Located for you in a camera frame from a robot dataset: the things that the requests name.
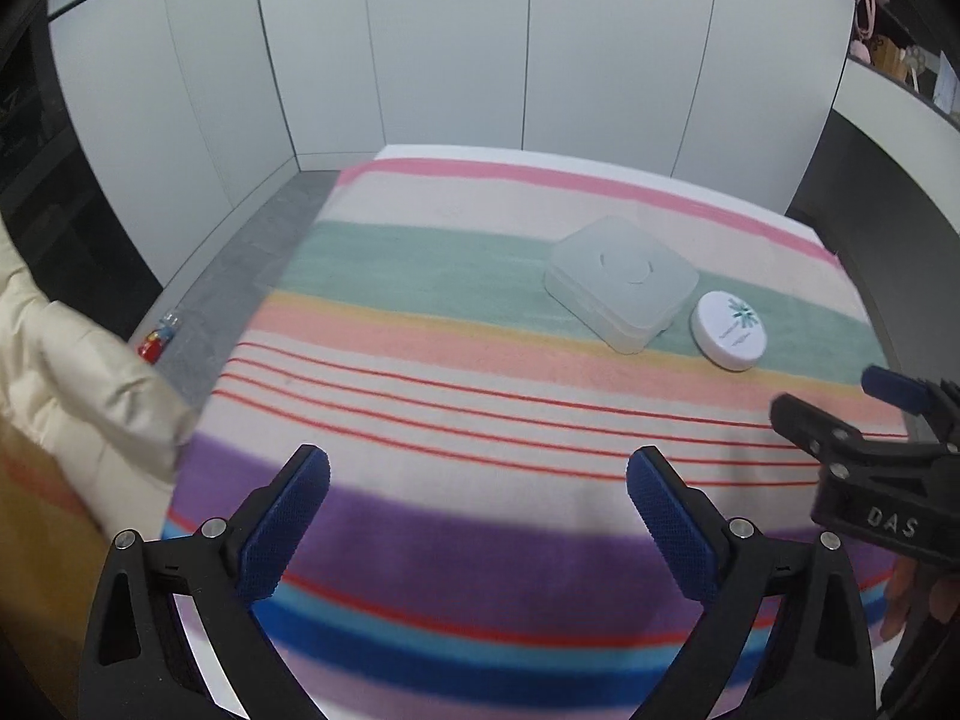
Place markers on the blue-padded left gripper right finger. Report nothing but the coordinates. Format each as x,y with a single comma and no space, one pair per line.
817,660

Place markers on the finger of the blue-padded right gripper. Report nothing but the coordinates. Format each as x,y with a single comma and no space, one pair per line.
817,423
935,402

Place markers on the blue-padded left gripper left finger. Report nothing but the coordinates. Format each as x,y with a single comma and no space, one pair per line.
137,663

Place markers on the person's right hand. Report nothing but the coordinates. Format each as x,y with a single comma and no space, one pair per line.
903,593

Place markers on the brown cardboard box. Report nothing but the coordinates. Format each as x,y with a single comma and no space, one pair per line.
52,551

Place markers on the white round tin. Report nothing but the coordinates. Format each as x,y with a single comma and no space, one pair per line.
728,331

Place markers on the translucent square plastic case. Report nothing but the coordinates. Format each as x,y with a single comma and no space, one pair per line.
623,284

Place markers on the cream padded armchair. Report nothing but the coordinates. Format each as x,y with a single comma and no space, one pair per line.
114,425

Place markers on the red small floor bottle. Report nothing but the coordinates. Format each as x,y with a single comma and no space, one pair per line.
152,347

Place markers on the tan box on shelf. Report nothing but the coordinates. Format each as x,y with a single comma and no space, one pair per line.
903,65

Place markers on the striped colourful cloth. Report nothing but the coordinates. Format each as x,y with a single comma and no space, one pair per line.
525,427

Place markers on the pink bag on shelf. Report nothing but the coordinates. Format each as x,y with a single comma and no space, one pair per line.
865,12

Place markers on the black glass cabinet panel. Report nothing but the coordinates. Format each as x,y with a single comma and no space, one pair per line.
52,206

